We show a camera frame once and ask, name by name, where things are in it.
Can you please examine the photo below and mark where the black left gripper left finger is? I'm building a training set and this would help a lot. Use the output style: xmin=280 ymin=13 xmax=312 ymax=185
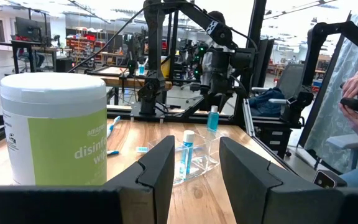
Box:
xmin=0 ymin=136 xmax=175 ymax=224

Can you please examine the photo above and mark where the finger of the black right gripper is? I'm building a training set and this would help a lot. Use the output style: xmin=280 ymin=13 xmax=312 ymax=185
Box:
xmin=219 ymin=92 xmax=231 ymax=111
xmin=209 ymin=92 xmax=221 ymax=113

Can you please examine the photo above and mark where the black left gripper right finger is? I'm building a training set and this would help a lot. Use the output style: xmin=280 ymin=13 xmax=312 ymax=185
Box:
xmin=219 ymin=136 xmax=358 ymax=224

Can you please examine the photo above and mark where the silver aluminium extrusion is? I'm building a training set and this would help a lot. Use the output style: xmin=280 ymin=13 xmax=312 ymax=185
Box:
xmin=242 ymin=98 xmax=257 ymax=138

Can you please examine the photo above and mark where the blue denim jacket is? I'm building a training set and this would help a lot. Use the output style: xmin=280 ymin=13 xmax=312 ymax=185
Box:
xmin=249 ymin=87 xmax=287 ymax=118

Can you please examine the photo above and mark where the black flat panel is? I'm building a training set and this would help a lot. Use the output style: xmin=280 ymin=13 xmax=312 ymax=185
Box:
xmin=253 ymin=37 xmax=275 ymax=90

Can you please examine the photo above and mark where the clear acrylic organizer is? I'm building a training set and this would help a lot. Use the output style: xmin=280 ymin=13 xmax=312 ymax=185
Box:
xmin=147 ymin=128 xmax=227 ymax=185

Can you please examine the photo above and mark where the black drawer cabinet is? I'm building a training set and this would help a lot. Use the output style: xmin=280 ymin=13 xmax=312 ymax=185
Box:
xmin=253 ymin=119 xmax=293 ymax=159

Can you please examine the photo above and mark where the yellow container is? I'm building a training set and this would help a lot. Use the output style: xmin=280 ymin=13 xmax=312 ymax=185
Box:
xmin=160 ymin=57 xmax=172 ymax=79

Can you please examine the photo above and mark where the grey mesh office chair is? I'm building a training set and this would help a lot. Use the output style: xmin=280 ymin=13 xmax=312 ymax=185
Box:
xmin=251 ymin=63 xmax=306 ymax=118

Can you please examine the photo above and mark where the wooden workbench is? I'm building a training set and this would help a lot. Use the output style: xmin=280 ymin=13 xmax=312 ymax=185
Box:
xmin=87 ymin=73 xmax=174 ymax=91

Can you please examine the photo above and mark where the grey padded armrest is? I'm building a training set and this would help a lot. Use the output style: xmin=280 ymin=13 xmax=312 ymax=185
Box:
xmin=324 ymin=133 xmax=358 ymax=171

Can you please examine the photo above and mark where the disinfecting wipes canister green label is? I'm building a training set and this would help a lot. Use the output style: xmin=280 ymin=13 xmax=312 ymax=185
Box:
xmin=0 ymin=72 xmax=108 ymax=187

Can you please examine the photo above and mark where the pale blue patterned curtain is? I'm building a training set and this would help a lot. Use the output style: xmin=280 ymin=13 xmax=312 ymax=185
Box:
xmin=303 ymin=0 xmax=358 ymax=175

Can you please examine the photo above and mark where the red parts shelf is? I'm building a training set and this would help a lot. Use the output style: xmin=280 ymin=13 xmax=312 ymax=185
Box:
xmin=65 ymin=33 xmax=109 ymax=65

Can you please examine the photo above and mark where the black desk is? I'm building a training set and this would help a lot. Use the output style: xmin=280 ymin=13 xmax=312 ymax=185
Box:
xmin=10 ymin=39 xmax=73 ymax=75

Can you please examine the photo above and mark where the black computer monitor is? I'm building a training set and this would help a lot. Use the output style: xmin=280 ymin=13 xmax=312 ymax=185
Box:
xmin=14 ymin=16 xmax=42 ymax=42

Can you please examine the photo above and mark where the small silver depth camera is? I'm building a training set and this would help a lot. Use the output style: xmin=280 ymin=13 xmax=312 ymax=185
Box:
xmin=312 ymin=169 xmax=348 ymax=189

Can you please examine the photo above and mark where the black partition frame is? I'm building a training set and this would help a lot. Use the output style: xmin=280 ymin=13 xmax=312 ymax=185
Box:
xmin=297 ymin=11 xmax=358 ymax=187

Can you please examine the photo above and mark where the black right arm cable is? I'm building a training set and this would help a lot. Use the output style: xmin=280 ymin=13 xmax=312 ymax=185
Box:
xmin=68 ymin=6 xmax=147 ymax=73

